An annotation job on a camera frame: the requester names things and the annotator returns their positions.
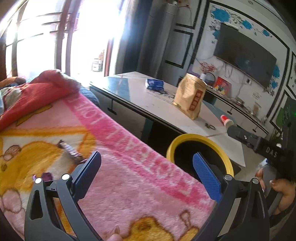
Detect red quilt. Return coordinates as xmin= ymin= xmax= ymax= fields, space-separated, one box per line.
xmin=1 ymin=69 xmax=81 ymax=131

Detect brown paper bag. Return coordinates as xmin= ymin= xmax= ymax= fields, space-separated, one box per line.
xmin=173 ymin=73 xmax=207 ymax=120

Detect colourful picture box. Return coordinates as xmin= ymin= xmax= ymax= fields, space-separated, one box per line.
xmin=213 ymin=77 xmax=232 ymax=96

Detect pink cartoon blanket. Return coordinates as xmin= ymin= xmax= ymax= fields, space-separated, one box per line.
xmin=1 ymin=95 xmax=214 ymax=240

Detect black wall television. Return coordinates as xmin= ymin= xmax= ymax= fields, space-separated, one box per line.
xmin=213 ymin=23 xmax=276 ymax=88

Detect wooden window frame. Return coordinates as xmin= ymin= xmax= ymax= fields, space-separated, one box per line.
xmin=1 ymin=1 xmax=81 ymax=79

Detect white vase red flowers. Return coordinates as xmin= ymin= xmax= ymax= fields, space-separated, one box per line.
xmin=200 ymin=62 xmax=217 ymax=82

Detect white coffee table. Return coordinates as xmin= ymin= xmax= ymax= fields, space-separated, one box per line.
xmin=90 ymin=72 xmax=245 ymax=167

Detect low tv cabinet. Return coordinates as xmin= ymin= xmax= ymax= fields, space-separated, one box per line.
xmin=204 ymin=87 xmax=269 ymax=138

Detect yellow rimmed trash bin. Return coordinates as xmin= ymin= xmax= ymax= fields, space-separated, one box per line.
xmin=166 ymin=133 xmax=234 ymax=178

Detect purple snack wrapper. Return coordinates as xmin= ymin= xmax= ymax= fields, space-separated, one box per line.
xmin=32 ymin=172 xmax=53 ymax=184

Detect person left hand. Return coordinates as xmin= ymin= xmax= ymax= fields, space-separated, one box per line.
xmin=106 ymin=225 xmax=123 ymax=241

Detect person right hand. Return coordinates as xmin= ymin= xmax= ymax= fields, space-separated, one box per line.
xmin=269 ymin=179 xmax=295 ymax=215

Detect dark blue cushion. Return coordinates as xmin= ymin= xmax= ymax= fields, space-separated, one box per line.
xmin=79 ymin=86 xmax=100 ymax=108

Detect blue tissue pack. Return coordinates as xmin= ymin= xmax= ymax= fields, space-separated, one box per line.
xmin=145 ymin=78 xmax=164 ymax=91

